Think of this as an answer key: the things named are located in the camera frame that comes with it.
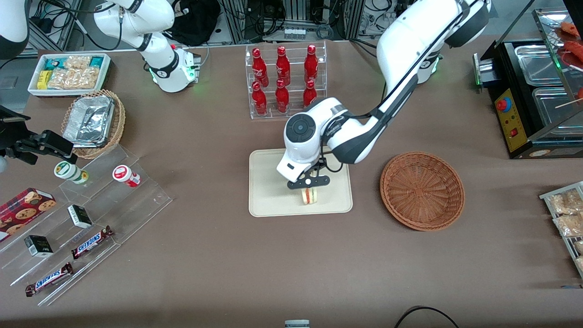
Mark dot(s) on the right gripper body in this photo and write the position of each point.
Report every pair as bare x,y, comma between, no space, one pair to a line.
12,135

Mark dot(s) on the triangular sandwich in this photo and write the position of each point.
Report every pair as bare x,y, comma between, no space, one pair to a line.
309,197

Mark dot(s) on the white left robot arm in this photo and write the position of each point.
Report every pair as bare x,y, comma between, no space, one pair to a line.
410,41

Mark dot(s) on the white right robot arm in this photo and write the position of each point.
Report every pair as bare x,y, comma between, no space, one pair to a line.
159,27

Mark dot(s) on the cream rectangular tray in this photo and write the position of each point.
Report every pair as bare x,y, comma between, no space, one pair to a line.
268,200

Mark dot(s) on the aluminium foil tray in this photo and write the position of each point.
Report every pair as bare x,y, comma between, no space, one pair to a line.
89,120

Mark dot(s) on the oval light wicker basket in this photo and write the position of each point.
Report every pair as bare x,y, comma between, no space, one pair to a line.
119,123

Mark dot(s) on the round brown wicker basket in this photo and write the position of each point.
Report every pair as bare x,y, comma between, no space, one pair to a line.
423,191

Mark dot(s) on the tray of wrapped snacks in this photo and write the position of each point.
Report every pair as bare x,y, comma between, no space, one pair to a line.
567,241

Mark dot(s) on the green capped yogurt bottle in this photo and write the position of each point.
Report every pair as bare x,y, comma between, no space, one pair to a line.
68,171

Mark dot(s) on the white rectangular snack bin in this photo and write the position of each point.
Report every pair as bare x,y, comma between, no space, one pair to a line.
68,92

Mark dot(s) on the red tartan cookie box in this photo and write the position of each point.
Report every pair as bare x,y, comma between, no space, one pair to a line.
23,212

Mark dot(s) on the clear acrylic bottle rack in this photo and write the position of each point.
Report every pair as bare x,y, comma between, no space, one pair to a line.
273,114

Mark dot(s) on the yellow snack packet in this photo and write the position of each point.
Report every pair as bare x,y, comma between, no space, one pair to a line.
43,79

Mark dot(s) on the large clear cracker bag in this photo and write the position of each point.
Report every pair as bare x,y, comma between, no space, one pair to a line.
73,78

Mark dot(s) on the red soda bottle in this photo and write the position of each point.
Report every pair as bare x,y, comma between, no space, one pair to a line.
283,68
259,68
282,98
259,100
309,93
311,66

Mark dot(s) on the red capped yogurt bottle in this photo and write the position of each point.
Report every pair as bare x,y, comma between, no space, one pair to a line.
125,175

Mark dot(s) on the small black box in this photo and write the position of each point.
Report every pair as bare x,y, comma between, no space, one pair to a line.
38,246
79,217

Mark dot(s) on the teal snack packet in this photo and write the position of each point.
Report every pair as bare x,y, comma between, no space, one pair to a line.
53,63
96,62

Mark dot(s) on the small clear cracker bag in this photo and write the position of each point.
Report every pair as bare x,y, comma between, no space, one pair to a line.
77,62

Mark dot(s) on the clear acrylic step display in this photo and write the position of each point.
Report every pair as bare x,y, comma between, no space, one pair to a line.
136,205

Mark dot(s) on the brown Snickers bar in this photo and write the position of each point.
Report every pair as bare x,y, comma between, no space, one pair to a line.
91,242
48,279

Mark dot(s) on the white power strip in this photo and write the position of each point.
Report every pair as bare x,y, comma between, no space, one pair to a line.
294,33

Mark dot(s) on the small grey device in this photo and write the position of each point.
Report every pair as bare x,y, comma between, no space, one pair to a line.
297,324

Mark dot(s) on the black bag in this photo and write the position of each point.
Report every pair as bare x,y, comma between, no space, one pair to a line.
196,20

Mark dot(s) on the silver metal side box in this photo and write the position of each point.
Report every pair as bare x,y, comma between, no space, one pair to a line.
483,70

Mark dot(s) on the black food warmer appliance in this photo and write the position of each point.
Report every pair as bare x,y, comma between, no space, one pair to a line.
517,132

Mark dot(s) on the stainless steel pan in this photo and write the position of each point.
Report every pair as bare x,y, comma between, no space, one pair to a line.
539,64
553,107

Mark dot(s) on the clear bag of snacks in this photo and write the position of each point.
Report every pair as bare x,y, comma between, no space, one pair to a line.
580,264
579,247
569,224
567,202

